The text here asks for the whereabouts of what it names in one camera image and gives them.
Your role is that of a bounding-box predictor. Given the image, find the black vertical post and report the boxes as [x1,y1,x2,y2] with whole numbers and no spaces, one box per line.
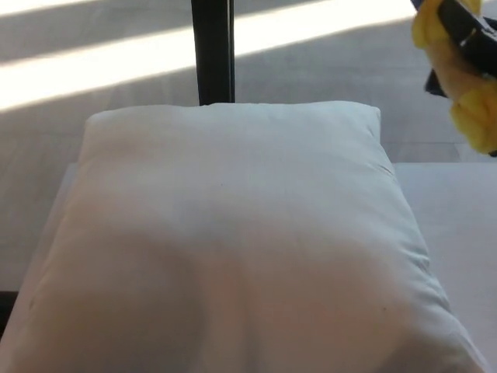
[189,0,238,106]

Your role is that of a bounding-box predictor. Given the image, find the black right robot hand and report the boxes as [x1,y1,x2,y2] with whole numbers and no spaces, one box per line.
[424,0,497,99]

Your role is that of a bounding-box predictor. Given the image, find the white pillow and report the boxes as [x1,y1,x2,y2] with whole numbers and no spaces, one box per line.
[0,100,492,373]

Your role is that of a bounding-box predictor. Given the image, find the hammer with yellow foam grip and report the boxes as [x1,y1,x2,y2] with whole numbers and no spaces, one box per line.
[406,0,497,158]

